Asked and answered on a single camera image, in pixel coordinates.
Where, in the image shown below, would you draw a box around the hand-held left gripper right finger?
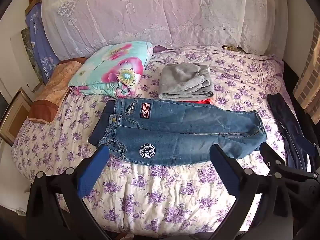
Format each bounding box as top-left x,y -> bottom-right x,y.
209,143 -> 275,240

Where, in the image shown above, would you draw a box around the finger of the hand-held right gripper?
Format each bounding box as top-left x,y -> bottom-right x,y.
301,137 -> 320,164
259,141 -> 283,176

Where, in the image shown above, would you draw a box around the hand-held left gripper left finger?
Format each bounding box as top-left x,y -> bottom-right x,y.
26,145 -> 110,240

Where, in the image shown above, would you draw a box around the blue denim pants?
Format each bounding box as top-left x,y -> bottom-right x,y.
88,98 -> 267,167

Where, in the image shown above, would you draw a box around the dark navy cloth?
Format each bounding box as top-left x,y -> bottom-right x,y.
267,93 -> 316,173

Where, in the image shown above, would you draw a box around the purple floral bedspread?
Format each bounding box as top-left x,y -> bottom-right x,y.
11,46 -> 298,233

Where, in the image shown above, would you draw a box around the brick pattern curtain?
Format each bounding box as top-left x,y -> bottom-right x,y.
294,27 -> 320,118

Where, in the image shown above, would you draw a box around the red folded cloth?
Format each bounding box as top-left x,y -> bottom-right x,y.
180,98 -> 213,106

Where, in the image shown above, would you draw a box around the brown patterned pillow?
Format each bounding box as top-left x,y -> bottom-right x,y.
27,57 -> 88,125

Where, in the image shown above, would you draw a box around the turquoise pink floral folded blanket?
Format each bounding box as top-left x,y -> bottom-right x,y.
68,41 -> 154,98

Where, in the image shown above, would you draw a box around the small gold object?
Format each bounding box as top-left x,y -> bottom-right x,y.
221,44 -> 245,53

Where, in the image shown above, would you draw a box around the green painting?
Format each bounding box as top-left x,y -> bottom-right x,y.
20,27 -> 44,85

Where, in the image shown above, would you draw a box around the white lace covered pillows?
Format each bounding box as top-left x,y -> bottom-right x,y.
41,0 -> 289,60

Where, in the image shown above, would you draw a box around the wooden picture frame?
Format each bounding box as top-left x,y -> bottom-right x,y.
0,91 -> 33,147

